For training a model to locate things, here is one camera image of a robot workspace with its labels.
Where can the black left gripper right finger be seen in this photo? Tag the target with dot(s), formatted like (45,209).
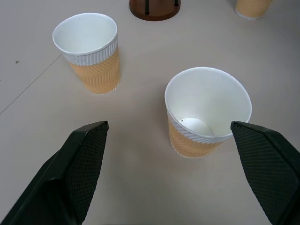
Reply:
(264,164)

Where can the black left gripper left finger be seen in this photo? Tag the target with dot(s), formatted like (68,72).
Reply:
(68,178)

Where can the orange ribbed paper cup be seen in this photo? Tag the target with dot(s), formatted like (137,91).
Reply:
(206,112)
(91,54)
(254,9)

